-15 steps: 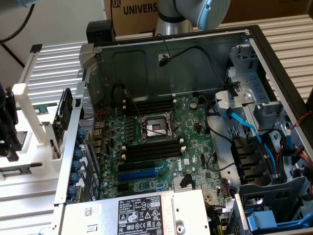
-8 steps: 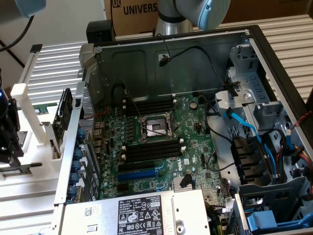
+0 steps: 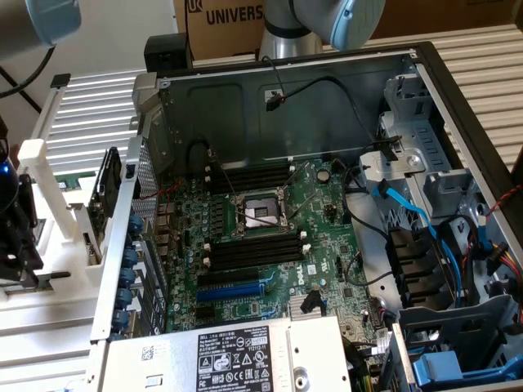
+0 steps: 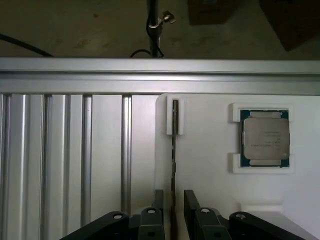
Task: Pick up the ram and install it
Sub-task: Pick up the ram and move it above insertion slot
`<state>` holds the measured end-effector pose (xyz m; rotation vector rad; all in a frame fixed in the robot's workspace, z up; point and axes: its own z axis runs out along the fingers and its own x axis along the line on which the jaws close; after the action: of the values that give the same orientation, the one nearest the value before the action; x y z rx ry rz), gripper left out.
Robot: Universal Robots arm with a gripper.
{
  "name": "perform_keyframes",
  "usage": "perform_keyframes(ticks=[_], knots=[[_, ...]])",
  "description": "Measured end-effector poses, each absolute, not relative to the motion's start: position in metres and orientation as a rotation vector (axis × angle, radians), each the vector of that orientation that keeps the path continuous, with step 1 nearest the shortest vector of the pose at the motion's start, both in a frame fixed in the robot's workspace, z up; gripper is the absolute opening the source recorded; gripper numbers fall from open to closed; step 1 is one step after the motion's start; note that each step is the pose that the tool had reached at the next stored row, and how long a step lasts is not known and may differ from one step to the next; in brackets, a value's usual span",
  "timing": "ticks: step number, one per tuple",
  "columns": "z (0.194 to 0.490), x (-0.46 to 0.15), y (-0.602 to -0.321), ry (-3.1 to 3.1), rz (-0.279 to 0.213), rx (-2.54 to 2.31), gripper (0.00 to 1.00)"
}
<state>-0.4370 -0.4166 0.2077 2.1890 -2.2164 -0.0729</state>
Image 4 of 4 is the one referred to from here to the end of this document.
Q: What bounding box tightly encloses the brown cardboard box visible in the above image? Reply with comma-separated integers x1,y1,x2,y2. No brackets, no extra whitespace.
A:
187,0,230,26

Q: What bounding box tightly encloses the silver CPU chip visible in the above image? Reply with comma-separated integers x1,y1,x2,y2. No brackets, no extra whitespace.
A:
239,108,291,168

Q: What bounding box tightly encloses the metal stand pole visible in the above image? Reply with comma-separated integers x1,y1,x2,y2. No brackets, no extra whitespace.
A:
146,0,162,58

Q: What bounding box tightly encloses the black floor cable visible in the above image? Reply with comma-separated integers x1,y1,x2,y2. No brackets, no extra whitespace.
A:
0,33,55,58

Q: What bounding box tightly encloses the white parts rack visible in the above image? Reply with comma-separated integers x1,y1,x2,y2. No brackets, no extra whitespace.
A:
154,92,320,240

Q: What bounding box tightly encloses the metal pole clamp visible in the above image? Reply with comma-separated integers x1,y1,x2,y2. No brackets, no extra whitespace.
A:
156,10,176,26

